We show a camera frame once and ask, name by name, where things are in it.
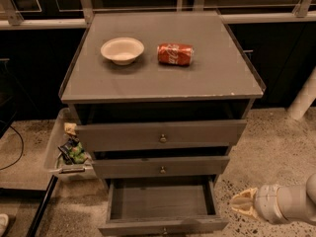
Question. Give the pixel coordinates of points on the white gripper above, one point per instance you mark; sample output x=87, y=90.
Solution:
x=266, y=201

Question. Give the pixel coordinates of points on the grey bottom drawer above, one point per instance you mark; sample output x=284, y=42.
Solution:
x=162, y=206

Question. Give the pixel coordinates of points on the grey drawer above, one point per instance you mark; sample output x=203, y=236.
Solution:
x=159, y=135
x=160, y=167
x=162, y=206

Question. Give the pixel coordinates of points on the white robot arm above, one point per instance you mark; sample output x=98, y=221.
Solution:
x=299, y=203

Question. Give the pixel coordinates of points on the grey middle drawer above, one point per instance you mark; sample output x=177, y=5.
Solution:
x=160, y=167

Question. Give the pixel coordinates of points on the grey top drawer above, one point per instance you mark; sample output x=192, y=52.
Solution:
x=159, y=135

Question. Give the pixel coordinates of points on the grey wooden drawer cabinet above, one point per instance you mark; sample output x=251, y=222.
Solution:
x=219, y=84

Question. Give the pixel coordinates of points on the red cola can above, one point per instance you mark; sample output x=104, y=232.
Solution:
x=175, y=53

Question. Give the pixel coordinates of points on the green snack bag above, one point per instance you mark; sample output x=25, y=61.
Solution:
x=72, y=152

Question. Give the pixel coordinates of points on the clear plastic storage bin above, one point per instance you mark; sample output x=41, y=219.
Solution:
x=54, y=162

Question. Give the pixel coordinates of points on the tan crumpled wrapper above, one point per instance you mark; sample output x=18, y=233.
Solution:
x=69, y=128

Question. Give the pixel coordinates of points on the white paper bowl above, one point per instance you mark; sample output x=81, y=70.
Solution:
x=122, y=51

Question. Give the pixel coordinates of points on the black floor bar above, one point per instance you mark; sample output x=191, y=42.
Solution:
x=42, y=207

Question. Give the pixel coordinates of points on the white shoe tip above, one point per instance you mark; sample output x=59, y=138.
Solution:
x=4, y=220

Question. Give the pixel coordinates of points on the white cylindrical post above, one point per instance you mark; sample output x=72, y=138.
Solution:
x=305, y=98

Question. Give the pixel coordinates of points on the metal railing frame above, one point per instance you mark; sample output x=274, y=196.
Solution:
x=61, y=14

